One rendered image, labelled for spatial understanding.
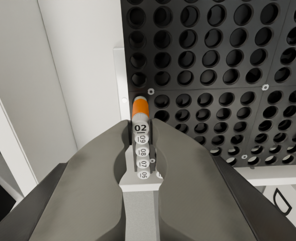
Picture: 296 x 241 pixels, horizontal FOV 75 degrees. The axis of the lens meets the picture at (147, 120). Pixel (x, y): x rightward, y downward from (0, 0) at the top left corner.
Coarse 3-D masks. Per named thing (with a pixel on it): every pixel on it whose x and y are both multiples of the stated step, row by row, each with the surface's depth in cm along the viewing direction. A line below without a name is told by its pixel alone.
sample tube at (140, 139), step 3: (135, 135) 16; (144, 135) 16; (147, 135) 16; (135, 138) 16; (138, 138) 16; (141, 138) 16; (144, 138) 16; (147, 138) 16; (138, 141) 16; (141, 141) 16; (144, 141) 16; (147, 141) 17
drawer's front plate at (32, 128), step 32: (0, 0) 13; (32, 0) 17; (0, 32) 13; (32, 32) 16; (0, 64) 13; (32, 64) 16; (0, 96) 13; (32, 96) 16; (0, 128) 14; (32, 128) 16; (64, 128) 22; (32, 160) 16; (64, 160) 22
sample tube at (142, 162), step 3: (138, 156) 18; (144, 156) 18; (147, 156) 18; (138, 159) 18; (141, 159) 18; (144, 159) 18; (147, 159) 18; (138, 162) 18; (141, 162) 18; (144, 162) 18; (147, 162) 18; (138, 165) 18; (141, 165) 18; (144, 165) 18; (147, 165) 18
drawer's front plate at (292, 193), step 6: (270, 186) 33; (276, 186) 31; (282, 186) 30; (288, 186) 29; (294, 186) 28; (264, 192) 35; (270, 192) 33; (282, 192) 30; (288, 192) 29; (294, 192) 28; (270, 198) 33; (276, 198) 31; (288, 198) 29; (294, 198) 28; (282, 204) 30; (294, 204) 28; (282, 210) 30; (294, 210) 28; (288, 216) 29; (294, 216) 28; (294, 222) 28
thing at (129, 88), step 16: (128, 0) 12; (144, 0) 12; (144, 16) 13; (128, 32) 13; (144, 32) 13; (128, 48) 14; (144, 48) 14; (128, 64) 14; (144, 64) 15; (128, 80) 15; (128, 96) 16; (144, 96) 16
